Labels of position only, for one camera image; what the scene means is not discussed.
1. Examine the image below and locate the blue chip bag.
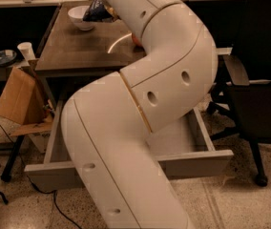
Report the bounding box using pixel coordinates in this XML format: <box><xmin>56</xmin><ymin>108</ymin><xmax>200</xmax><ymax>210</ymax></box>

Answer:
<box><xmin>82</xmin><ymin>0</ymin><xmax>119</xmax><ymax>23</ymax></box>

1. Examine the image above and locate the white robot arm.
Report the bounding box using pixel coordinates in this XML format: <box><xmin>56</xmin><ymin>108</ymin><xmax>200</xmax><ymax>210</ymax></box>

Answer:
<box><xmin>61</xmin><ymin>0</ymin><xmax>217</xmax><ymax>229</ymax></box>

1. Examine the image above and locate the grey open drawer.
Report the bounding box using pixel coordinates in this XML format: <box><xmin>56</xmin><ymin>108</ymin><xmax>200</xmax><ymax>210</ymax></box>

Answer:
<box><xmin>25</xmin><ymin>100</ymin><xmax>233</xmax><ymax>192</ymax></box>

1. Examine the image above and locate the grey cabinet counter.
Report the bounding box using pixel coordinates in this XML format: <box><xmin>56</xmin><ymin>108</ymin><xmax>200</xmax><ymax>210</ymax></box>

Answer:
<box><xmin>34</xmin><ymin>0</ymin><xmax>211</xmax><ymax>107</ymax></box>

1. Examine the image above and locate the red apple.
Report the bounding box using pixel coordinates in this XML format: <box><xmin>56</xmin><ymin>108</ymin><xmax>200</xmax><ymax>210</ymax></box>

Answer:
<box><xmin>132</xmin><ymin>33</ymin><xmax>142</xmax><ymax>47</ymax></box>

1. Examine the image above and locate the white bowl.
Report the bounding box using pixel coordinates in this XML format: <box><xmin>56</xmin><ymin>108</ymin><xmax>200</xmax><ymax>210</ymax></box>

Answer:
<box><xmin>68</xmin><ymin>6</ymin><xmax>94</xmax><ymax>31</ymax></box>

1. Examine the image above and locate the brown cardboard box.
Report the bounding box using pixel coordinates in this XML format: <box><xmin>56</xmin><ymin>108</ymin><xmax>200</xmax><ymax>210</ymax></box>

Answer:
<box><xmin>0</xmin><ymin>67</ymin><xmax>52</xmax><ymax>136</ymax></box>

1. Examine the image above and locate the black office chair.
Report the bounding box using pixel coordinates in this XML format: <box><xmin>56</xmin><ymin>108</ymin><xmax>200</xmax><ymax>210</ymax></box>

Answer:
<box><xmin>207</xmin><ymin>0</ymin><xmax>271</xmax><ymax>187</ymax></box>

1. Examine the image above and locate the white paper cup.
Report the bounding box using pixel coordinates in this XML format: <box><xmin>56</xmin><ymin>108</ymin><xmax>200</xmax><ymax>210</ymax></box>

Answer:
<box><xmin>17</xmin><ymin>42</ymin><xmax>35</xmax><ymax>61</ymax></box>

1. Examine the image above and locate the dark blue plate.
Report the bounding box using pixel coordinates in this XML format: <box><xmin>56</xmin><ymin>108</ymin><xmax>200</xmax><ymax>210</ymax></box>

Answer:
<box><xmin>0</xmin><ymin>50</ymin><xmax>17</xmax><ymax>68</ymax></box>

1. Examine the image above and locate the black table leg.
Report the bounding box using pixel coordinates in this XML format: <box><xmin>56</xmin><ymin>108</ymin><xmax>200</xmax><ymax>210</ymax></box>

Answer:
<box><xmin>1</xmin><ymin>135</ymin><xmax>24</xmax><ymax>182</ymax></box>

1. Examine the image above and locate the black floor cable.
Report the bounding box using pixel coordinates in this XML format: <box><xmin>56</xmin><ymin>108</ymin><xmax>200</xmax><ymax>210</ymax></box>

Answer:
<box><xmin>0</xmin><ymin>98</ymin><xmax>83</xmax><ymax>229</ymax></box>

